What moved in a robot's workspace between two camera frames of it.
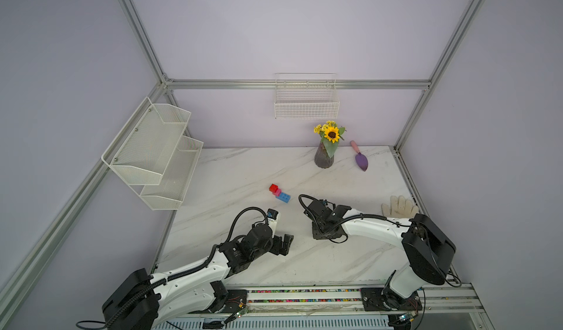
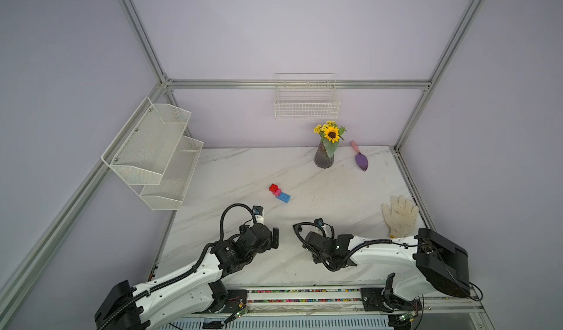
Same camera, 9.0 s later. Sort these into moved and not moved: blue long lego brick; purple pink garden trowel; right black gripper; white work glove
Moved: right black gripper
Not moved: blue long lego brick; white work glove; purple pink garden trowel
